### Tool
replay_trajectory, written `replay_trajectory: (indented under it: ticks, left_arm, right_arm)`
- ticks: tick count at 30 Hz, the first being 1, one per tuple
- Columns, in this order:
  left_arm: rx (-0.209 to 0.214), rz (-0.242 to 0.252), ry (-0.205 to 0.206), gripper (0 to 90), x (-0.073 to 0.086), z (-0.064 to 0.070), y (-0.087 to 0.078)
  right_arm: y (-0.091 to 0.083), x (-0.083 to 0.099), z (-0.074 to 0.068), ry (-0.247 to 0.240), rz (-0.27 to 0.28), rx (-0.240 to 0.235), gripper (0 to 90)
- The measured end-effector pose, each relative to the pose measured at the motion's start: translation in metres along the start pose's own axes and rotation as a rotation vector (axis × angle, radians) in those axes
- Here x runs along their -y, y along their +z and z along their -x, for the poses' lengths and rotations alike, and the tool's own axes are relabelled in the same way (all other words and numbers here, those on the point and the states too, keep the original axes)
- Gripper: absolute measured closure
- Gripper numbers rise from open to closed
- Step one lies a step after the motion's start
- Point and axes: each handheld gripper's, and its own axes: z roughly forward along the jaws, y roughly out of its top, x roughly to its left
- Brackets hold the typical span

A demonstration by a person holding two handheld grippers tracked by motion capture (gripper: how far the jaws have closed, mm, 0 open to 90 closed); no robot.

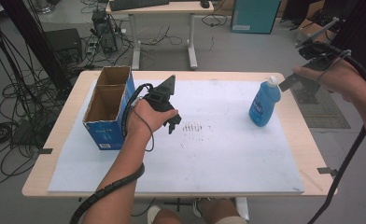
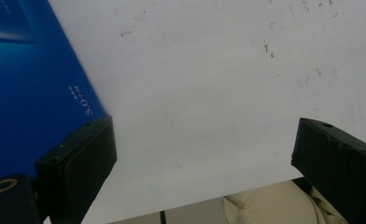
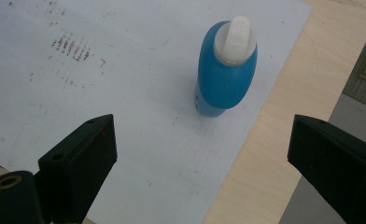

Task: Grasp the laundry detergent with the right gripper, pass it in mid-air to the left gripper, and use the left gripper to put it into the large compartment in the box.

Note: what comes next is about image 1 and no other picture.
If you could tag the black box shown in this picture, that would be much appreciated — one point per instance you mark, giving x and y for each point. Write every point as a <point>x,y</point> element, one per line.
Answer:
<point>64,43</point>

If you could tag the white shoe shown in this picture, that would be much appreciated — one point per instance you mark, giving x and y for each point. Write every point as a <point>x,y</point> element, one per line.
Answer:
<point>152,214</point>

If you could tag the black computer tower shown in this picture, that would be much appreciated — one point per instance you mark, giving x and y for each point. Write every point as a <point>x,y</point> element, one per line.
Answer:
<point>105,32</point>

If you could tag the wooden table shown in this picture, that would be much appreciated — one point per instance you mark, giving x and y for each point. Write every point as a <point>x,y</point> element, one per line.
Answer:
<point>296,130</point>

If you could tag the person's right hand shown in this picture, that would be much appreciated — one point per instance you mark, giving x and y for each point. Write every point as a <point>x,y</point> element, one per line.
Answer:
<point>340,77</point>

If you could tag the person's left hand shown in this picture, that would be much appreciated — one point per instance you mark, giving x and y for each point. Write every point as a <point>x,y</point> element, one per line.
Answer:
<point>143,119</point>

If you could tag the white desk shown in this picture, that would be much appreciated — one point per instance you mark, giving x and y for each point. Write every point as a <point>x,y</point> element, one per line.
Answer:
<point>171,7</point>

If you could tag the brown cardboard box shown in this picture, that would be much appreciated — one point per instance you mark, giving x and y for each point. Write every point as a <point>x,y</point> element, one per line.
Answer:
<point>312,29</point>

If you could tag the blue cardboard box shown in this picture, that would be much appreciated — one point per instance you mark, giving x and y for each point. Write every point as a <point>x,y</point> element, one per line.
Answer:
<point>105,130</point>

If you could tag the blue bottle with white cap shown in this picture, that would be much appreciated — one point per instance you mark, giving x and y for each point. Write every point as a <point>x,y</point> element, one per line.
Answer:
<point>263,105</point>

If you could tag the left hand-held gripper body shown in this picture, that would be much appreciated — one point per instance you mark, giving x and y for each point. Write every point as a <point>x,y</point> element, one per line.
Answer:
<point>161,98</point>

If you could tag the dark grid floor mat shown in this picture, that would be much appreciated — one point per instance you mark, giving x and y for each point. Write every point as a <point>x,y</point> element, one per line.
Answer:
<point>327,112</point>

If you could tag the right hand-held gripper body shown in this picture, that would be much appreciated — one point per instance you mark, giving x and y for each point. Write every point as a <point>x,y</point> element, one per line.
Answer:
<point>319,53</point>

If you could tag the black keyboard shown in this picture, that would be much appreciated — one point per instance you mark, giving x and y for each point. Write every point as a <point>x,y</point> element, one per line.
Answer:
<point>137,4</point>

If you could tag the teal cabinet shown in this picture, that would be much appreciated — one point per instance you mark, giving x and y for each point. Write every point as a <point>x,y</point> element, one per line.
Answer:
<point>254,15</point>

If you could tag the person's legs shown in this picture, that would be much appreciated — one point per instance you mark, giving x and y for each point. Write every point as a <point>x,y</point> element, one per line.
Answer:
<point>218,211</point>

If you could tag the black table clip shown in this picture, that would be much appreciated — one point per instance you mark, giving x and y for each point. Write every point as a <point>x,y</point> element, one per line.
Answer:
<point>326,171</point>
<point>45,151</point>

